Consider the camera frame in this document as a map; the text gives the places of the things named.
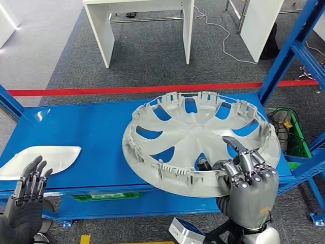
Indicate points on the small black floor object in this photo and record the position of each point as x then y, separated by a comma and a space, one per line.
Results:
131, 14

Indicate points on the black bag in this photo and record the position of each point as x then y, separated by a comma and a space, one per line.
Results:
270, 47

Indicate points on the white plastic panel part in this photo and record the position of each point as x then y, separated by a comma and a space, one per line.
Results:
58, 158

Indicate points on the white desk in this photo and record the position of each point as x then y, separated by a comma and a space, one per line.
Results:
259, 27
99, 33

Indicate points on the red barrier tape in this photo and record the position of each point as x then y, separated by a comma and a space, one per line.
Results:
127, 90

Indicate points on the chrome stool base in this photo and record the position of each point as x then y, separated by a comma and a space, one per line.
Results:
305, 74

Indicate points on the blue metal shelf rack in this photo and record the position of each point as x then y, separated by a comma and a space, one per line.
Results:
89, 141

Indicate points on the green plastic crate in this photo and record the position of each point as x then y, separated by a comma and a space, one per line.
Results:
301, 144
81, 197

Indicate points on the grey plastic wheel cover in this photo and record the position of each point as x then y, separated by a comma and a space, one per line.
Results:
182, 141

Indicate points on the steel table frame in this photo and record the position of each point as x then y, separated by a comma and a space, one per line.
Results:
243, 20

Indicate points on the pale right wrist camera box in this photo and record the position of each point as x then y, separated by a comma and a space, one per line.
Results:
182, 232

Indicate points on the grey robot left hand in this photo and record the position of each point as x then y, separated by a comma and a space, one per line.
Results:
20, 222

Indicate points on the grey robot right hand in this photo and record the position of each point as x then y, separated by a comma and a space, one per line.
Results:
251, 202

